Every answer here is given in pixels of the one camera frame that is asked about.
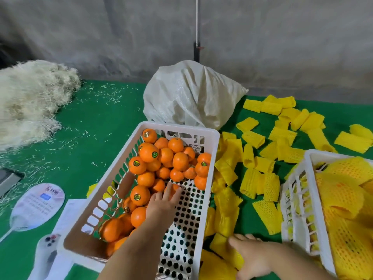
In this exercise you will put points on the person's left hand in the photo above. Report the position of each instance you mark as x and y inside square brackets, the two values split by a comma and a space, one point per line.
[160, 212]

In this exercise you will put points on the person's right hand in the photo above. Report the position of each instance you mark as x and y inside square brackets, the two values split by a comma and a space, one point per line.
[258, 256]

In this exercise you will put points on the person's right thumb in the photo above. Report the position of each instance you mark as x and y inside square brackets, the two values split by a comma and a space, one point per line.
[236, 243]

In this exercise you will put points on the person's left fingers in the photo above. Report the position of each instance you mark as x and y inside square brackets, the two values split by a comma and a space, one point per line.
[168, 193]

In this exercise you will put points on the single orange mandarin fruit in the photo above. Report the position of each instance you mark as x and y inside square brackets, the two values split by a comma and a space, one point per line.
[175, 186]

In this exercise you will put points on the yellow foam net sleeve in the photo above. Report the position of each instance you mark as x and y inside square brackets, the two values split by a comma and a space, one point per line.
[91, 190]
[223, 247]

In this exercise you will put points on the person's left forearm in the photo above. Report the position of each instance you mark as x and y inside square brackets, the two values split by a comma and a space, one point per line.
[134, 253]

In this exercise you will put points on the person's right forearm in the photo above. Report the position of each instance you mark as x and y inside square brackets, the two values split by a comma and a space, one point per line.
[300, 263]

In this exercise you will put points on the pile of orange mandarins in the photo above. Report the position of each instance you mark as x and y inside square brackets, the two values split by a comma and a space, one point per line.
[148, 152]

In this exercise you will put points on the scattered yellow foam nets group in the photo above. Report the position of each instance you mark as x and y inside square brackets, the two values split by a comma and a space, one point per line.
[253, 183]

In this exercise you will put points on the white perforated plastic crate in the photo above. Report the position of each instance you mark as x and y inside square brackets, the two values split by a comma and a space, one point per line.
[177, 127]

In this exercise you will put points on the green table cloth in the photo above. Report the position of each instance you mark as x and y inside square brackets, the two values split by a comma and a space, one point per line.
[96, 137]

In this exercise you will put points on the white woven sack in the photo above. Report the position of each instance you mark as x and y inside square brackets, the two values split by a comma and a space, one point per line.
[192, 96]

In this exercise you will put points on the white paper sheet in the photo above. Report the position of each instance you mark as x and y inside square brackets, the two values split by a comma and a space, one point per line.
[69, 213]

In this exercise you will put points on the heap of net-wrapped fruits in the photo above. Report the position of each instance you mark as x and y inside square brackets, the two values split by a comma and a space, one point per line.
[343, 201]

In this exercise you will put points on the round printed hand fan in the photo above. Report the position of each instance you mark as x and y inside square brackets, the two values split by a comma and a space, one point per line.
[38, 204]

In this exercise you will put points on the white slotted plastic crate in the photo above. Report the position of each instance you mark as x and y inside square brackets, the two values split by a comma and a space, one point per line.
[335, 155]

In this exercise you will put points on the white handheld controller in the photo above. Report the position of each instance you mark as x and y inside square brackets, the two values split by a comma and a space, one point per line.
[43, 255]

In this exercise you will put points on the black upright pole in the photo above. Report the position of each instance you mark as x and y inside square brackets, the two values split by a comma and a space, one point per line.
[197, 53]

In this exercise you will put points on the grey flat device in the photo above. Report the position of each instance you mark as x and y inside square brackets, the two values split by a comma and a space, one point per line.
[8, 181]

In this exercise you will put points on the pile of pale shredded straw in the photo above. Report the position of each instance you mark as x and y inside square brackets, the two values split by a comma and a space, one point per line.
[29, 96]

